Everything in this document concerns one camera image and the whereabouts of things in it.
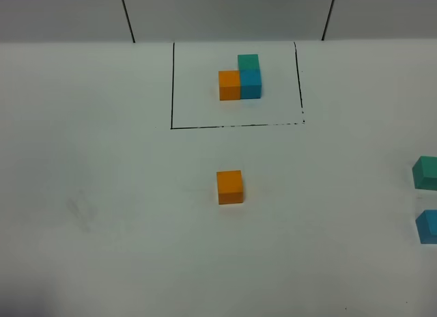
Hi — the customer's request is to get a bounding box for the template green block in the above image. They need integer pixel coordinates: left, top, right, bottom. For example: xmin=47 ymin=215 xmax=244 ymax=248
xmin=238 ymin=54 xmax=260 ymax=71

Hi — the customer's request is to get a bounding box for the template orange block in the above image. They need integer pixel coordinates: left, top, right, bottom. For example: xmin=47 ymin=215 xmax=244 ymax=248
xmin=218 ymin=70 xmax=241 ymax=100

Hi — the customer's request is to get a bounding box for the template blue block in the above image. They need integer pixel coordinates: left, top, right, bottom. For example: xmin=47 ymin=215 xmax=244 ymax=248
xmin=240 ymin=69 xmax=262 ymax=99

